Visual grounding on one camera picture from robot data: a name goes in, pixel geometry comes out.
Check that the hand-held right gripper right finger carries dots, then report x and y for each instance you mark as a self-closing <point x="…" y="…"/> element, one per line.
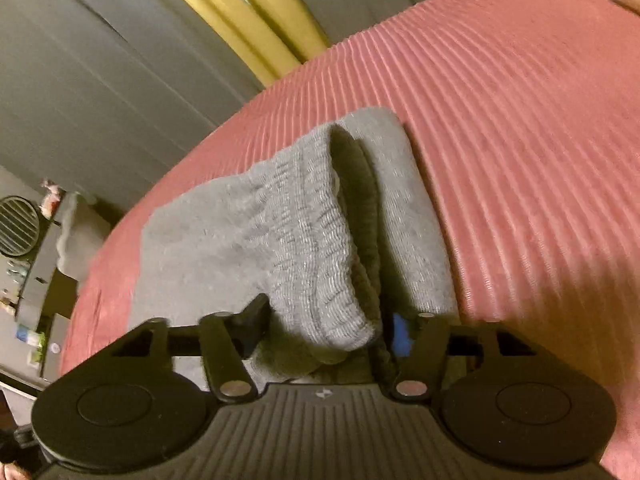
<point x="400" y="334"/>

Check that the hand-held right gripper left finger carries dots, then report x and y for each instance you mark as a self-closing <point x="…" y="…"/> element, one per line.
<point x="252" y="321"/>

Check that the grey pants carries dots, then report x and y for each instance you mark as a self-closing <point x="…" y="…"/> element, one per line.
<point x="300" y="220"/>

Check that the grey draped cloth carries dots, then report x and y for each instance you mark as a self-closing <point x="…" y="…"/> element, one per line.
<point x="80" y="235"/>

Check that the dark shelf unit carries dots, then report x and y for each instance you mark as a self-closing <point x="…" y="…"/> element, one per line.
<point x="45" y="310"/>

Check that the red ribbed bedspread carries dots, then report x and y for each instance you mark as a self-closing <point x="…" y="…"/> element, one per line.
<point x="525" y="160"/>

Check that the round slatted fan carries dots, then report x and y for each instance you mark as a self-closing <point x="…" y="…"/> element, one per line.
<point x="17" y="225"/>

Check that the grey curtain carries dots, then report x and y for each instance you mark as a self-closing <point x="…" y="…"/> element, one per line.
<point x="100" y="85"/>

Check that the yellow curtain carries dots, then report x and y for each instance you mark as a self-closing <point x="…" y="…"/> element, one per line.
<point x="260" y="15"/>

